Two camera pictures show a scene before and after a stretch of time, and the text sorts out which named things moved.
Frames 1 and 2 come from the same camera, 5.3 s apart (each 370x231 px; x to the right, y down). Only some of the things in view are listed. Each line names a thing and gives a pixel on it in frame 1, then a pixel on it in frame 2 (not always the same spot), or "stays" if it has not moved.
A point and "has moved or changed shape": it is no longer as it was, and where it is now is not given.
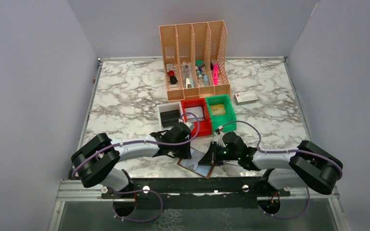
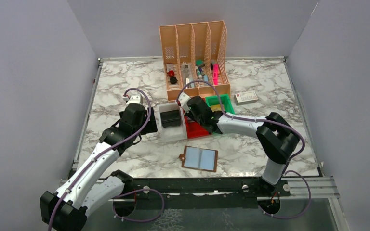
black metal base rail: [196, 193] stays
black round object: [173, 80] stays
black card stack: [170, 118] stays
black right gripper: [215, 155] to [191, 115]
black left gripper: [181, 150] to [148, 124]
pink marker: [215, 73] stays
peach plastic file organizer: [195, 59] stays
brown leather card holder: [192, 164] has moved or changed shape
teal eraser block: [199, 62] stays
